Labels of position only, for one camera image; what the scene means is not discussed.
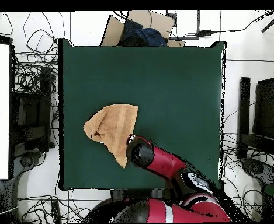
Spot dark blue garment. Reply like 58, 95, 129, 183
117, 19, 168, 47

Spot brown cardboard box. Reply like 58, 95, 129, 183
100, 10, 186, 47

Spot black power adapter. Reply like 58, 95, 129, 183
195, 29, 217, 37

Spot dark green table cloth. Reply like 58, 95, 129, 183
58, 38, 227, 191

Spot black stand frame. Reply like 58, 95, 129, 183
10, 66, 56, 152
236, 76, 274, 160

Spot tangled black floor cables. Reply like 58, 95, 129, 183
220, 132, 268, 223
12, 11, 66, 94

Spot tan terry towel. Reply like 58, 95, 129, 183
82, 103, 139, 169

